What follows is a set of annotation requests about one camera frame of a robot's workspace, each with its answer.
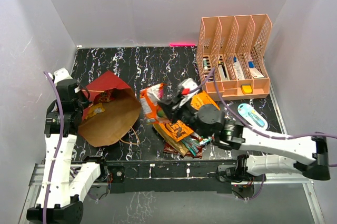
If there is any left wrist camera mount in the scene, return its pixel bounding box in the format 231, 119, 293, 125
47, 67, 72, 86

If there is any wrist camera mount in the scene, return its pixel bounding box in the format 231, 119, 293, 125
178, 78, 198, 106
47, 67, 72, 86

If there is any gold snack bag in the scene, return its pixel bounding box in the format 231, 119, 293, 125
153, 124, 187, 152

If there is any yellow item in organizer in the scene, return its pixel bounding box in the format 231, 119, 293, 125
241, 84, 253, 94

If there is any teal Fox's candy bag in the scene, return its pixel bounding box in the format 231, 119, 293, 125
181, 136, 212, 156

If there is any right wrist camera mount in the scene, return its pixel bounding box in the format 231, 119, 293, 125
178, 78, 198, 106

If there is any red paper bag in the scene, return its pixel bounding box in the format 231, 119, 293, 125
78, 71, 141, 147

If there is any pink desk organizer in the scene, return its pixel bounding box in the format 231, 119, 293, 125
196, 14, 272, 101

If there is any red Doritos bag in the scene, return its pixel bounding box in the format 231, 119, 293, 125
163, 143, 203, 159

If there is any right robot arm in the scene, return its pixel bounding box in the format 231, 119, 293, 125
158, 98, 330, 181

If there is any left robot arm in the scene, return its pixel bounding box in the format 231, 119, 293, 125
26, 77, 109, 223

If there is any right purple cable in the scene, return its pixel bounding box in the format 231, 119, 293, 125
192, 67, 337, 201

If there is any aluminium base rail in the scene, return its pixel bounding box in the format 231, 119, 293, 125
18, 160, 323, 224

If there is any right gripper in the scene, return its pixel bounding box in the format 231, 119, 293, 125
158, 94, 209, 139

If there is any purple cable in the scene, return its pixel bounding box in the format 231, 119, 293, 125
192, 67, 337, 201
42, 71, 65, 224

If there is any small yellow snack packet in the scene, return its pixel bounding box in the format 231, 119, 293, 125
86, 103, 105, 119

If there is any pink tape strip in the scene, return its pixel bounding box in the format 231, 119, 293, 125
170, 43, 195, 47

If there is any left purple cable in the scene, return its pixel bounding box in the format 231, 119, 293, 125
42, 71, 65, 224

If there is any white blue oval package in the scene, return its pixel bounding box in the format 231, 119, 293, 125
237, 103, 268, 130

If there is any orange Fox's fruits bag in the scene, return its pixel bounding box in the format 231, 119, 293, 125
140, 83, 169, 124

